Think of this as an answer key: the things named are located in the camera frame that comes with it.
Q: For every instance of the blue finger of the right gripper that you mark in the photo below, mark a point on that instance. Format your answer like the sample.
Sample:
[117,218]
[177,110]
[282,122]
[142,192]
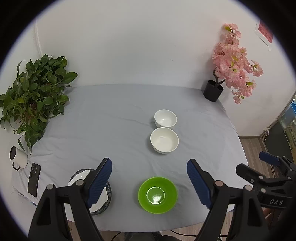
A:
[269,158]
[259,181]

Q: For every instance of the black flower pot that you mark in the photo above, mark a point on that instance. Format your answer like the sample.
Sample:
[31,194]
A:
[211,92]

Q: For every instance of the white oval dish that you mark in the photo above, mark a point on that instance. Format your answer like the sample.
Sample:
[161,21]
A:
[81,174]

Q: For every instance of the black smartphone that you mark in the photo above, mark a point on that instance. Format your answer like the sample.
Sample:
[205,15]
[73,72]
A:
[34,179]

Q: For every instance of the red wall sign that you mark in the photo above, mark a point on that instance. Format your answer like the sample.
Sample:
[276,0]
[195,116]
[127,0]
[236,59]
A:
[265,34]

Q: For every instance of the blue patterned round plate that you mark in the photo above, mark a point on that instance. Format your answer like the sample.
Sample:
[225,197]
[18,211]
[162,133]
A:
[106,205]

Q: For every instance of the green leafy potted plant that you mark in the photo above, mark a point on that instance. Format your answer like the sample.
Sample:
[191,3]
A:
[36,96]

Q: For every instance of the green plastic bowl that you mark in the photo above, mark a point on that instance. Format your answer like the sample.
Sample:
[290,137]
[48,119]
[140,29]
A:
[157,195]

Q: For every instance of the pink blossom artificial tree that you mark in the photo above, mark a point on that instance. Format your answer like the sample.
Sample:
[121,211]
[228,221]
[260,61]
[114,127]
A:
[232,66]

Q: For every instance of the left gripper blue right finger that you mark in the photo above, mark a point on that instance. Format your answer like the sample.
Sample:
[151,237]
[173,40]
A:
[208,192]

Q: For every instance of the white enamel mug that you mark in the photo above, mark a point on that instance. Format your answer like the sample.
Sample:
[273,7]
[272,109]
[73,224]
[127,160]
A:
[19,158]

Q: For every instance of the person right hand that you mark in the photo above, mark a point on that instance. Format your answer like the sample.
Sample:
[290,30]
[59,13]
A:
[273,216]

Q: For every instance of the grey tablecloth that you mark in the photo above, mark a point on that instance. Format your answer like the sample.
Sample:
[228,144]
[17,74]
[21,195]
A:
[116,121]

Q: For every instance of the cream white bowl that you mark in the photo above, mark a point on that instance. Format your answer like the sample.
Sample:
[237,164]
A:
[164,140]

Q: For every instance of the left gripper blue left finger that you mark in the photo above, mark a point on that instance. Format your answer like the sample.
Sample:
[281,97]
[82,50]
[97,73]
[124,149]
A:
[86,192]

